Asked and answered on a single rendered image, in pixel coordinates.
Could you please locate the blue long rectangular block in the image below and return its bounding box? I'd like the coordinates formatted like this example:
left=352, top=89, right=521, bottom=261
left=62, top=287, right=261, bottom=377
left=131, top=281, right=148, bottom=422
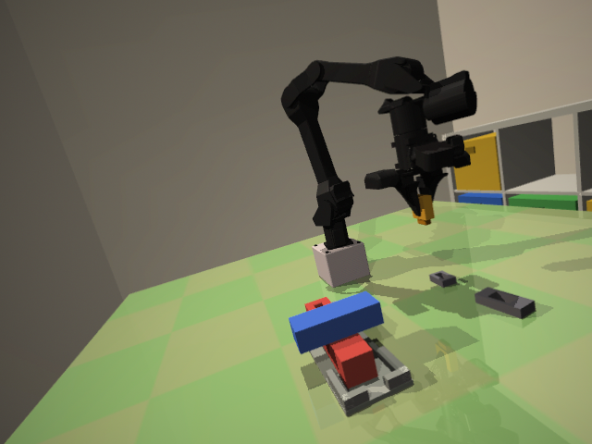
left=289, top=291, right=384, bottom=354

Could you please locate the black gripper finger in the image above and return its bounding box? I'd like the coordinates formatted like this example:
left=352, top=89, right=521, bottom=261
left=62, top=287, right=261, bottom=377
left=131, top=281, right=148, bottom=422
left=415, top=173, right=449, bottom=203
left=392, top=181, right=420, bottom=216

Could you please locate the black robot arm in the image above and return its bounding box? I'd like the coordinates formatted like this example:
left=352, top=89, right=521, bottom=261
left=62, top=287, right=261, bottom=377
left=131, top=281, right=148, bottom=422
left=281, top=56, right=477, bottom=250

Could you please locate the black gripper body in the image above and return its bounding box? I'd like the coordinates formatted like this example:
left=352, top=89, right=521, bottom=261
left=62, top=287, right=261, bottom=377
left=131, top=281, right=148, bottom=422
left=364, top=129, right=471, bottom=190

